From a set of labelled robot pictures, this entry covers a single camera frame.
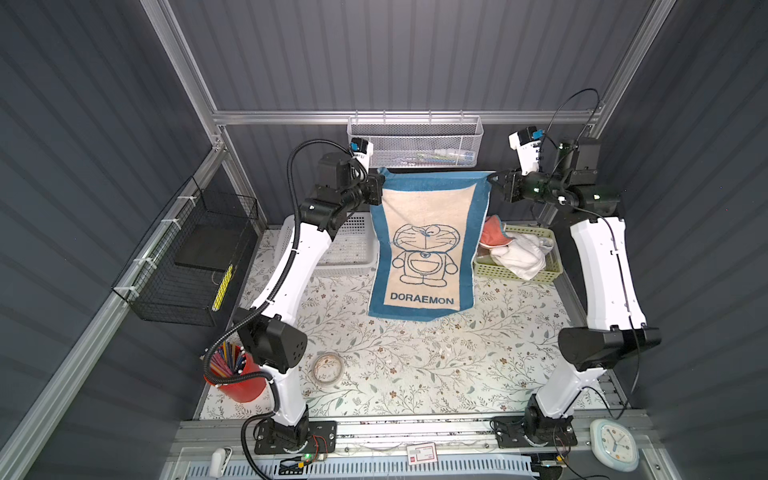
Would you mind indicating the blue beige Doraemon towel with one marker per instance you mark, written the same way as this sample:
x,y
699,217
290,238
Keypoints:
x,y
428,227

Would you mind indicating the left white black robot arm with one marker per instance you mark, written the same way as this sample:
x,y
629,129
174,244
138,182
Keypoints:
x,y
268,331

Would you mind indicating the white round clock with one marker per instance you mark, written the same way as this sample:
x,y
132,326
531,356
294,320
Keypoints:
x,y
613,445

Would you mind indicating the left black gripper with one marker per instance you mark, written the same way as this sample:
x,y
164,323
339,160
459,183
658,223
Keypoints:
x,y
369,184

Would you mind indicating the white towel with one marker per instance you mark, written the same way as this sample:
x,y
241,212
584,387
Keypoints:
x,y
525,256

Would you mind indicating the black wire wall basket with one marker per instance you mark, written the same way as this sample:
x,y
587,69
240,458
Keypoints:
x,y
176,280

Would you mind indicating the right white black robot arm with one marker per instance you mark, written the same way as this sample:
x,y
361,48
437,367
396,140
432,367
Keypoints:
x,y
616,327

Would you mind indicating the white plastic laundry basket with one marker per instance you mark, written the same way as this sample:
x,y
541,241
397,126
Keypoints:
x,y
353,251

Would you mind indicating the clear tape roll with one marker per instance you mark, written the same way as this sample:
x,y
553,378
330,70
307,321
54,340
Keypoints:
x,y
327,369

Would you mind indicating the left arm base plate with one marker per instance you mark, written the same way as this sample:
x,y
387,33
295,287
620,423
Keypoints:
x,y
311,437

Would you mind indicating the red white label card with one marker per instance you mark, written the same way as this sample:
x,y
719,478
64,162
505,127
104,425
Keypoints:
x,y
421,454

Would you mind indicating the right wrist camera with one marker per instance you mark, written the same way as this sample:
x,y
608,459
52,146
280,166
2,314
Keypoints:
x,y
527,144

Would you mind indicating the white wire wall basket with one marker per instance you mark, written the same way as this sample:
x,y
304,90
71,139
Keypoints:
x,y
414,142

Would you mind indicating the green perforated plastic basket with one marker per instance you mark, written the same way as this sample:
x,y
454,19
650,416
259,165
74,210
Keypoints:
x,y
485,266

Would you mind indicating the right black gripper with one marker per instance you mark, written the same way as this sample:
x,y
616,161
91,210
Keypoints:
x,y
508,187

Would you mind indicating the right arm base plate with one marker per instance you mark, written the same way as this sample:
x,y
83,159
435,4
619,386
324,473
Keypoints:
x,y
522,431

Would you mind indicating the orange towel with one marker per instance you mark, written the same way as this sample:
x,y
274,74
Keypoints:
x,y
493,234

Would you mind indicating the red pencil cup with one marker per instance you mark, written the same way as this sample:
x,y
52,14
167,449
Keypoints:
x,y
231,360

